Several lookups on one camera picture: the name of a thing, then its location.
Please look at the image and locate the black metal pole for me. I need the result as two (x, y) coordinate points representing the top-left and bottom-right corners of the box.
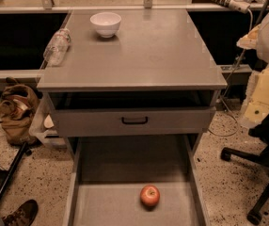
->
(0, 142), (32, 201)

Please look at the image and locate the grey open middle drawer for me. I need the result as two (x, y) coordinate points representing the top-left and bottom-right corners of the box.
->
(62, 135), (211, 226)

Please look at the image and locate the red apple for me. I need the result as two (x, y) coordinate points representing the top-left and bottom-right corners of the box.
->
(140, 185), (160, 207)

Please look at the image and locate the white ceramic bowl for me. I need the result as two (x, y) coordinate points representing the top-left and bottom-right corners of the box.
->
(90, 12), (121, 38)

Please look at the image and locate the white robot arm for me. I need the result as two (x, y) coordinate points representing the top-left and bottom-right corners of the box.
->
(237, 13), (269, 128)

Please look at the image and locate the clear plastic storage bin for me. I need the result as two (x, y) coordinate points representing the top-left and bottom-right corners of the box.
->
(29, 96), (66, 149)

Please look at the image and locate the white cable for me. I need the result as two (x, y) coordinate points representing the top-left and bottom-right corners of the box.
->
(207, 8), (255, 137)

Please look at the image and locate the brown fabric bag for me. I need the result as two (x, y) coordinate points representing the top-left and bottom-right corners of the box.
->
(0, 77), (40, 146)

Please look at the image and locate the black drawer handle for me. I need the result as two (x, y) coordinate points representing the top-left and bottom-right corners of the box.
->
(121, 117), (149, 125)

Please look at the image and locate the brown leather shoe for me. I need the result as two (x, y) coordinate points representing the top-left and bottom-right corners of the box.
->
(2, 200), (39, 226)

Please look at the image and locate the grey top drawer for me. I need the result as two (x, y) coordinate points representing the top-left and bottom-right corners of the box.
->
(48, 91), (215, 137)

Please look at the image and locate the grey drawer cabinet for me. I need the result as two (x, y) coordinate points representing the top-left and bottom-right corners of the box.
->
(38, 9), (227, 148)

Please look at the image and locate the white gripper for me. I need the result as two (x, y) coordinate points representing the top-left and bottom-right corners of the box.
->
(239, 65), (269, 129)

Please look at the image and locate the clear plastic water bottle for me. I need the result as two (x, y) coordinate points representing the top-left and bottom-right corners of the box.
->
(43, 28), (71, 66)

